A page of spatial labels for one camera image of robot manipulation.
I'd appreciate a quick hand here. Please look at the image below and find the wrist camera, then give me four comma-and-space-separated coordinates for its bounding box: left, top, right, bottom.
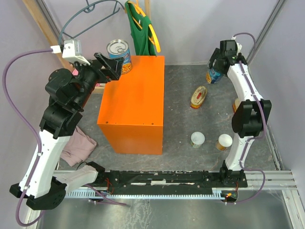
220, 40, 242, 57
62, 39, 90, 65

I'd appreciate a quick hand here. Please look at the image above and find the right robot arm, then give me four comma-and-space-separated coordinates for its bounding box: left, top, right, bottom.
208, 48, 272, 187

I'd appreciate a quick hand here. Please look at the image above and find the teal plastic hanger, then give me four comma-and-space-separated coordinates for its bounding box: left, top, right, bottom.
57, 0, 125, 46

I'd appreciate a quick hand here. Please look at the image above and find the small can white lid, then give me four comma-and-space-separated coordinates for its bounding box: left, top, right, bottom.
215, 134, 233, 151

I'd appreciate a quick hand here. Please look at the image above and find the green tank top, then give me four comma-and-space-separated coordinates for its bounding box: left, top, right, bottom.
125, 1, 156, 56

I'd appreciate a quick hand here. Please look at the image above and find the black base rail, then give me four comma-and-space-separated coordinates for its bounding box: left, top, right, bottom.
86, 162, 248, 196

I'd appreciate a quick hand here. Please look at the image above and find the wooden tray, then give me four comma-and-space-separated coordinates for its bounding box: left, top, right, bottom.
70, 60, 105, 94

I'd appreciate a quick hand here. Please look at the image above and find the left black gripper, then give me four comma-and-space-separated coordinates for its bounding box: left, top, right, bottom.
72, 52, 125, 110

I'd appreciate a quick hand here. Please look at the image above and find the light blue cable duct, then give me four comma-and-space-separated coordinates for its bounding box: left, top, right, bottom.
64, 187, 226, 199

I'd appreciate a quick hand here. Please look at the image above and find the yellow plastic hanger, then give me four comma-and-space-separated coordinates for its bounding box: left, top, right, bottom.
130, 0, 161, 54

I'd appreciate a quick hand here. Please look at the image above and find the oval red sardine tin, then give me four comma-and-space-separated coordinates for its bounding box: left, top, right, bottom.
190, 86, 207, 109

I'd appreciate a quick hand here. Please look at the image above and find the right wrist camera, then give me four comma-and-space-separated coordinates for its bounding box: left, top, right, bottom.
220, 40, 242, 57

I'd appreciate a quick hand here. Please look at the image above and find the oval tin near wall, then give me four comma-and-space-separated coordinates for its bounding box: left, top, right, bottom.
233, 98, 241, 113

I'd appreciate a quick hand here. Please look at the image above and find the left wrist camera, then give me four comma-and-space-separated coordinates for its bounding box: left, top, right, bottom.
62, 39, 90, 65

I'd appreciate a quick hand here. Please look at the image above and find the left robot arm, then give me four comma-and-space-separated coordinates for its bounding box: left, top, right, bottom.
10, 53, 124, 210

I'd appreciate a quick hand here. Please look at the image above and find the wooden upright behind shirt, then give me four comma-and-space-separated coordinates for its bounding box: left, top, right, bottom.
144, 0, 151, 18

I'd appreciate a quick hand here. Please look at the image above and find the blue soup can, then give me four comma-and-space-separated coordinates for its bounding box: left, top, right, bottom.
107, 39, 132, 74

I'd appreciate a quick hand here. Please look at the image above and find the orange box counter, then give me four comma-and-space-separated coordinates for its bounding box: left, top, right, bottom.
97, 56, 165, 155

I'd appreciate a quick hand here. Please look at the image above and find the wooden post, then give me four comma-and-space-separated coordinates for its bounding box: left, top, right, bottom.
21, 0, 73, 72

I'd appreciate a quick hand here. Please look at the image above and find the mauve cloth on floor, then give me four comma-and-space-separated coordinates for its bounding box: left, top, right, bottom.
61, 126, 97, 167

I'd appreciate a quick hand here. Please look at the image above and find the pink cloth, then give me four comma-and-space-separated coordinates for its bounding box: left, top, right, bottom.
72, 69, 78, 76

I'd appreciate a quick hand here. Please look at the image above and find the can with white lid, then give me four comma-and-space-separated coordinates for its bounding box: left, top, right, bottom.
190, 132, 205, 148

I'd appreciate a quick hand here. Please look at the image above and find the aluminium corner profile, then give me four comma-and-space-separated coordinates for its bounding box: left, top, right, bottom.
246, 0, 286, 63

